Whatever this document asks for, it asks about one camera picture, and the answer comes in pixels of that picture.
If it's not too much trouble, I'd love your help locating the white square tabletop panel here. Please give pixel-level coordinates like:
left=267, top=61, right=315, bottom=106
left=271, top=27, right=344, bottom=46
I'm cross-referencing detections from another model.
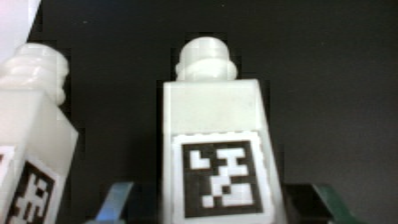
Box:
left=0, top=0, right=42, bottom=63

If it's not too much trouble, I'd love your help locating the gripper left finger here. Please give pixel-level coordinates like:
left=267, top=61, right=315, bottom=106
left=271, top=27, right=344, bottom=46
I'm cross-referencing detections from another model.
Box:
left=84, top=182, right=134, bottom=224

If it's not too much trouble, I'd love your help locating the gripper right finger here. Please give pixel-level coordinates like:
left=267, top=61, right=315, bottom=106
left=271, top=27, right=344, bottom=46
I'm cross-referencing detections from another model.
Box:
left=283, top=183, right=358, bottom=224

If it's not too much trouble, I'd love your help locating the white leg right inner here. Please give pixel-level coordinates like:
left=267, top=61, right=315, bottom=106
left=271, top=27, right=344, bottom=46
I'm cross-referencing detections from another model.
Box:
left=0, top=43, right=79, bottom=224

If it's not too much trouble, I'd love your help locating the white leg with tag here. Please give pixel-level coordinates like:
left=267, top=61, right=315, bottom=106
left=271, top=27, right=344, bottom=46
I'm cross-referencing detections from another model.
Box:
left=162, top=37, right=280, bottom=224

